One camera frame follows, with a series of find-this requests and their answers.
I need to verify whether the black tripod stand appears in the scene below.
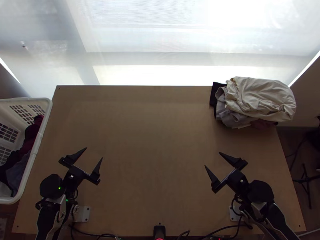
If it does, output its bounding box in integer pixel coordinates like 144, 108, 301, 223
292, 164, 320, 210

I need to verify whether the white laundry basket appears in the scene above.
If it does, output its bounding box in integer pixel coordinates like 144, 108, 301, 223
0, 97, 53, 205

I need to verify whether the black mount post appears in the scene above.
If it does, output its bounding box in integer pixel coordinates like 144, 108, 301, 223
153, 225, 166, 240

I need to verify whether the black cable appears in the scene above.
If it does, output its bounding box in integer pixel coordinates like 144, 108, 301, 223
178, 224, 252, 240
68, 223, 118, 240

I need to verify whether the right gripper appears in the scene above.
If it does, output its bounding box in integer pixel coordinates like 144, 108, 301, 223
204, 152, 252, 197

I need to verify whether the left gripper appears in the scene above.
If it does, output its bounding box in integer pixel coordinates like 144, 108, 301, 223
59, 147, 103, 194

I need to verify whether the heap of clothes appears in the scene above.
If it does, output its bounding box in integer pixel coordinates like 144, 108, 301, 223
0, 115, 46, 198

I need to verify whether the pile of folded clothes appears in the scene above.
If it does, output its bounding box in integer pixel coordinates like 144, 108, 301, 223
209, 76, 297, 130

